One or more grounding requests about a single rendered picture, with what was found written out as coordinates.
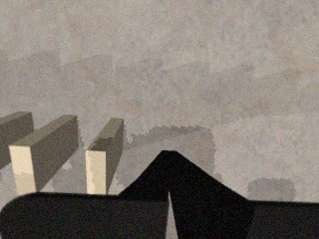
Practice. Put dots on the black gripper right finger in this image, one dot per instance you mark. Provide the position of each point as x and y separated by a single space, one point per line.
204 208

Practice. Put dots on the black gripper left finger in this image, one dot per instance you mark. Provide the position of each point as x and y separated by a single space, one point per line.
139 212

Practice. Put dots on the beige domino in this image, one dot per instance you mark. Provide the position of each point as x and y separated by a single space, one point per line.
103 156
13 128
38 156

